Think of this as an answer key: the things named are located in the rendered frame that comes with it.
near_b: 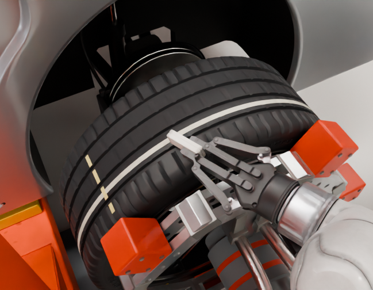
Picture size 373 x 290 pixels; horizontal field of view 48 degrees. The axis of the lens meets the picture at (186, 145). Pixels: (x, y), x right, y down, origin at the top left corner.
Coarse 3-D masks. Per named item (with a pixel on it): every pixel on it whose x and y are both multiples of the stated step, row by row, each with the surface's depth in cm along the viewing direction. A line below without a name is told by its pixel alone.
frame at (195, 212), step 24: (288, 168) 79; (336, 192) 96; (168, 216) 78; (192, 216) 74; (216, 216) 74; (192, 240) 77; (168, 264) 80; (144, 288) 83; (168, 288) 109; (192, 288) 115; (216, 288) 116
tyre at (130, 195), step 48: (144, 96) 83; (192, 96) 83; (240, 96) 83; (288, 96) 91; (96, 144) 85; (144, 144) 79; (288, 144) 85; (96, 192) 84; (144, 192) 75; (96, 240) 82
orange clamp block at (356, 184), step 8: (344, 168) 107; (352, 168) 107; (344, 176) 106; (352, 176) 106; (352, 184) 104; (360, 184) 104; (344, 192) 103; (352, 192) 104; (360, 192) 107; (344, 200) 106
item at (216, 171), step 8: (200, 160) 70; (208, 160) 70; (208, 168) 69; (216, 168) 69; (216, 176) 70; (224, 176) 68; (232, 176) 67; (232, 184) 69; (240, 184) 66; (248, 184) 66
